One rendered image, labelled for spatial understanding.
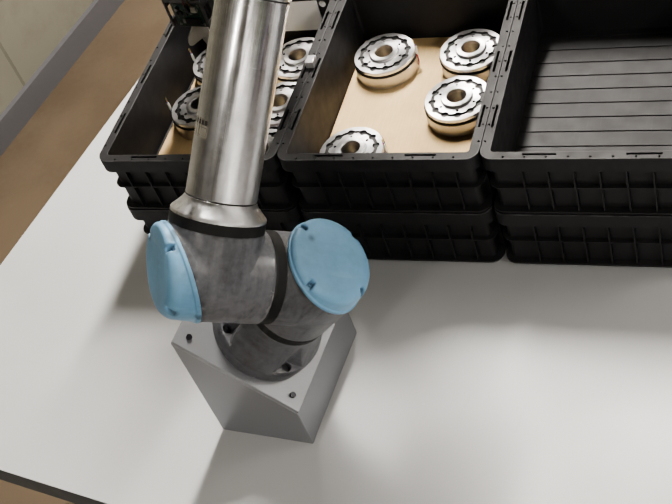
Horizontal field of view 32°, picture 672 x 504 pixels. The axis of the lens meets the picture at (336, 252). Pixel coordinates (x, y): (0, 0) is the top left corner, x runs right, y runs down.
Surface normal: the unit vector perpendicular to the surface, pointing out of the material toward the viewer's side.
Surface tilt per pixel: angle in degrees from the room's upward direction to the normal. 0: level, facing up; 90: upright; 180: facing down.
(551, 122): 0
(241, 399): 90
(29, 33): 90
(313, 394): 90
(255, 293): 74
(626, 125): 0
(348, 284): 49
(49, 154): 0
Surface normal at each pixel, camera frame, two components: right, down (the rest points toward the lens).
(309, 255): 0.54, -0.41
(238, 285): 0.44, 0.21
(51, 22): 0.88, 0.15
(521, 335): -0.26, -0.65
